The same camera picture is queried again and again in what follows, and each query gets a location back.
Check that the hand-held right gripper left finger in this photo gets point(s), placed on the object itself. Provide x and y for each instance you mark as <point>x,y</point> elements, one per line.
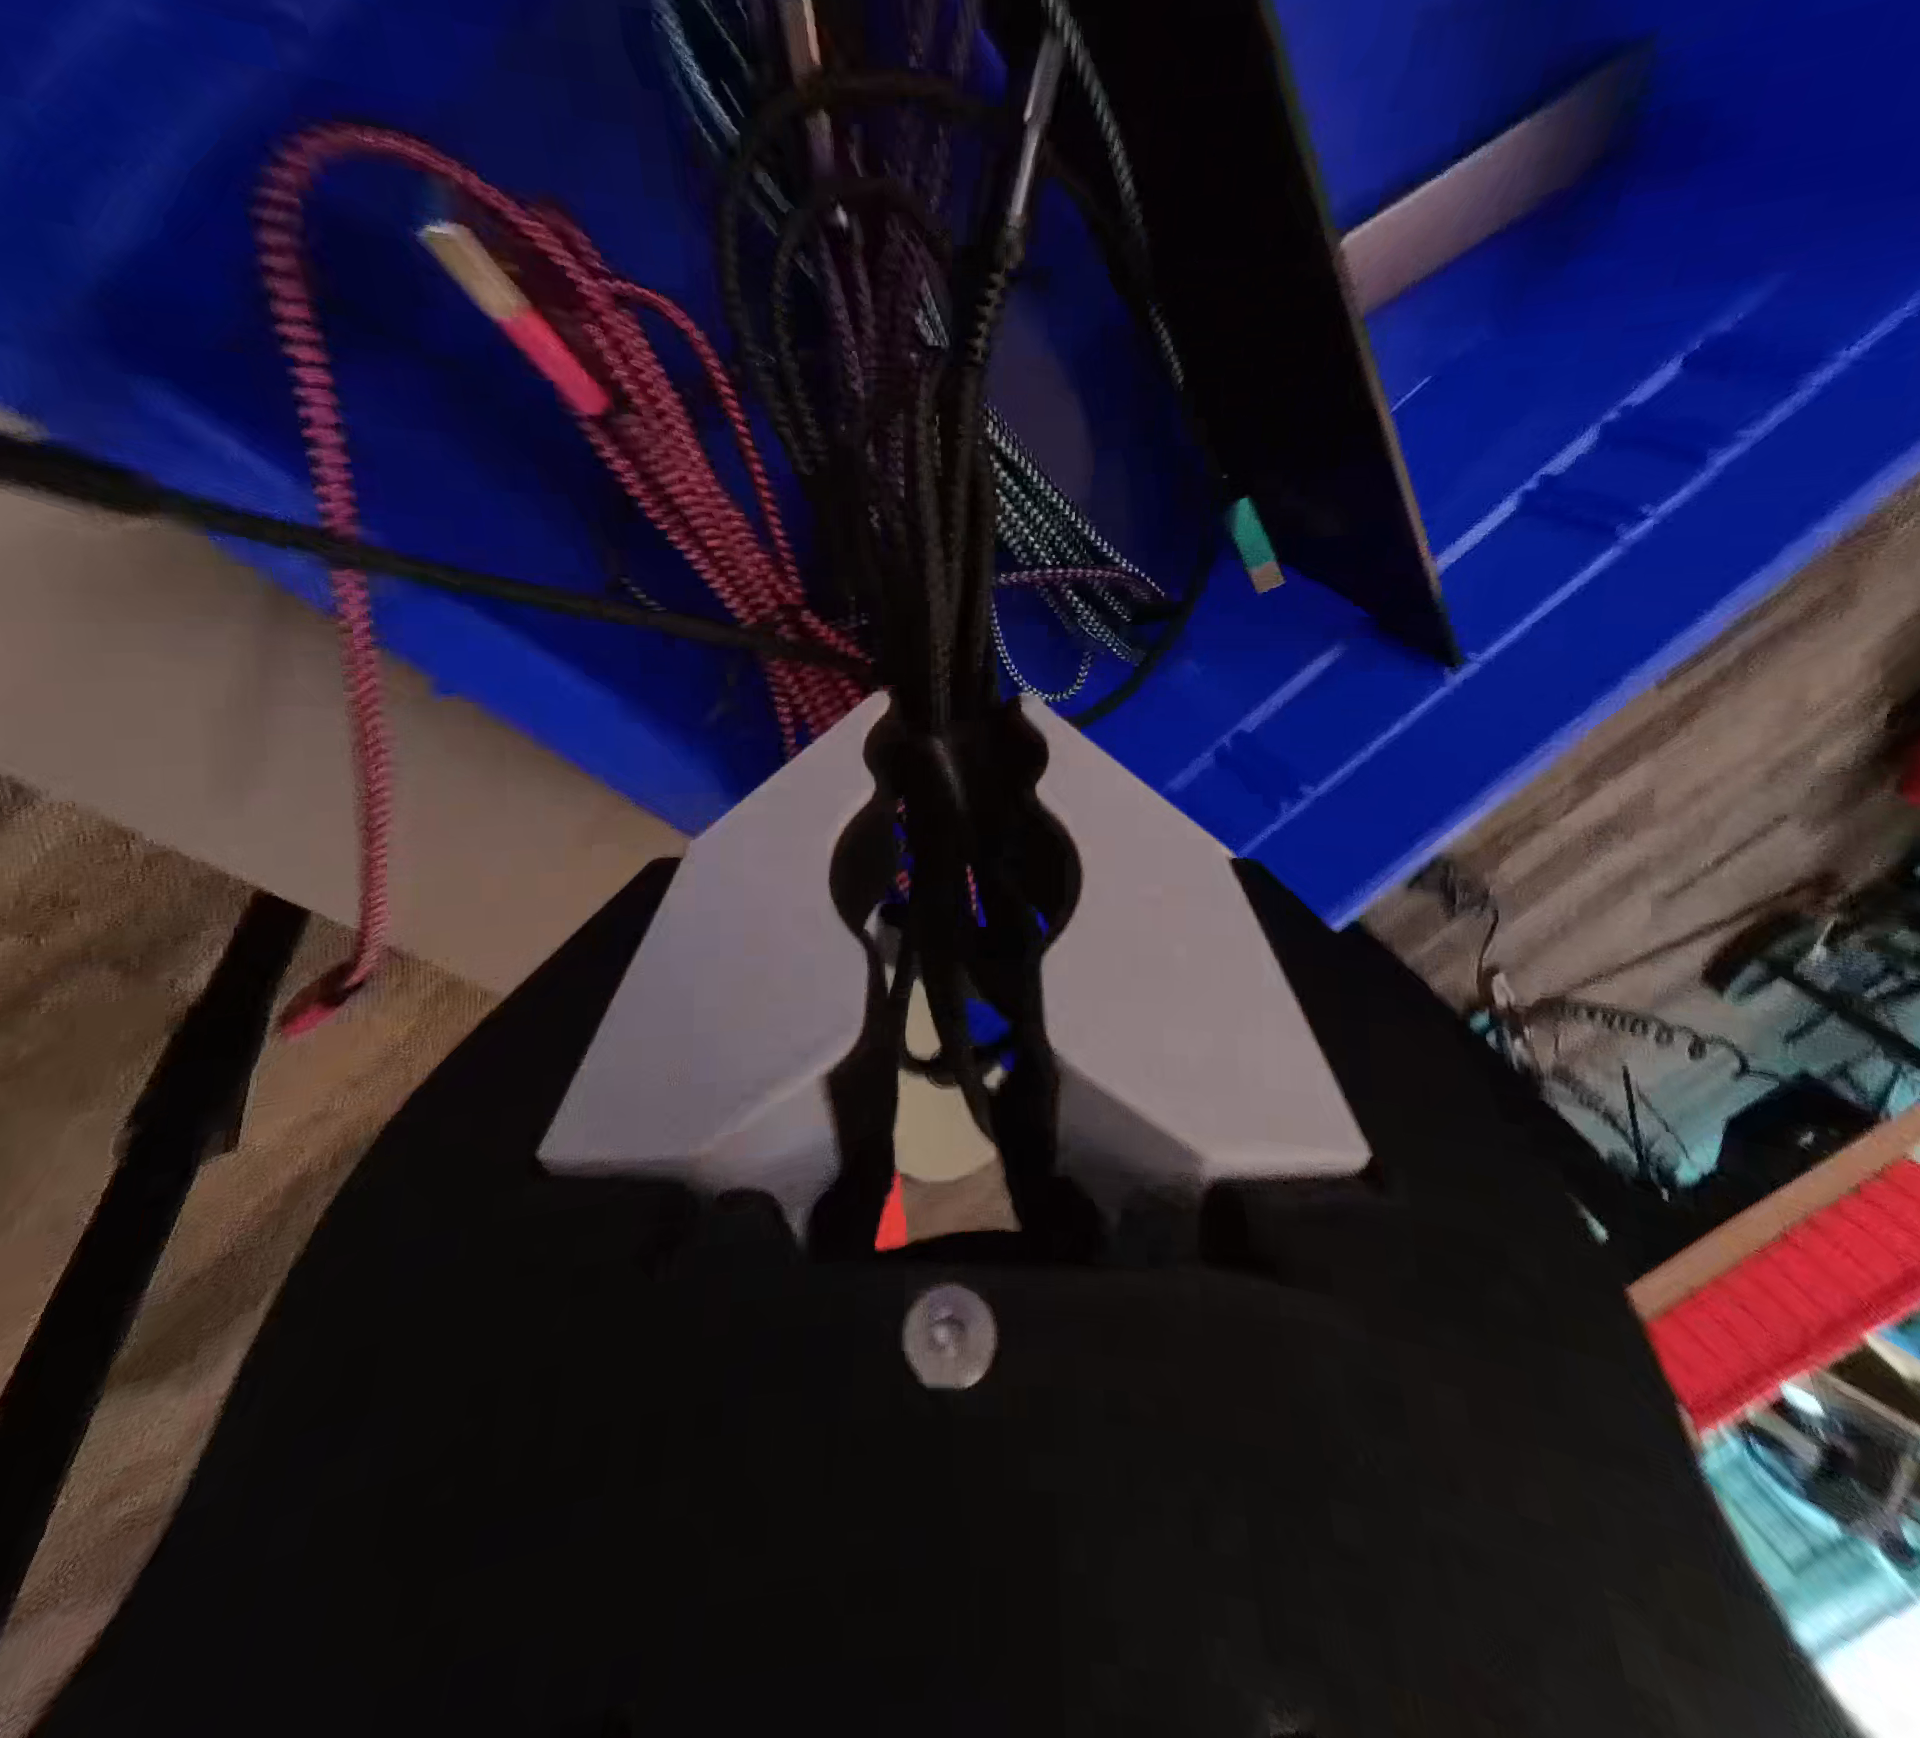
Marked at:
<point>705,1018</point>

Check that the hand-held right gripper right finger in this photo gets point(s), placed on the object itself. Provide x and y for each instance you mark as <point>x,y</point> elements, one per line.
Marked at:
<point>1201,1018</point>

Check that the red storage bin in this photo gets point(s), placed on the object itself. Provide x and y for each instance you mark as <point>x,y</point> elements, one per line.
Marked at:
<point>1784,1302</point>

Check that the black bin divider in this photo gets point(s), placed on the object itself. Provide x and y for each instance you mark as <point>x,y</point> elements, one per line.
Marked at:
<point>1201,192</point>

